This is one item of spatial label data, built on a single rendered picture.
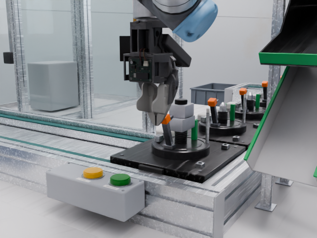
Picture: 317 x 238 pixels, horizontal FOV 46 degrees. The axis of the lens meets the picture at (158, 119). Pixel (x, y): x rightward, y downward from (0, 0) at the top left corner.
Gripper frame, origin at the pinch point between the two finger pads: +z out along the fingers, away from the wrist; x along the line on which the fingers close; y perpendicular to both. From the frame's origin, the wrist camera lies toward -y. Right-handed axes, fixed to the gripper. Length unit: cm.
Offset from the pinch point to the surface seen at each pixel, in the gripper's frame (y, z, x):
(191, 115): -11.1, 1.1, 2.1
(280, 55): -1.6, -13.9, 24.0
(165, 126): -2.5, 2.1, 0.3
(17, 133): -13, 15, -65
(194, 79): -302, 29, -143
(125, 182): 12.3, 9.9, 0.3
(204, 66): -314, 15, -137
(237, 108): -60, 8, -4
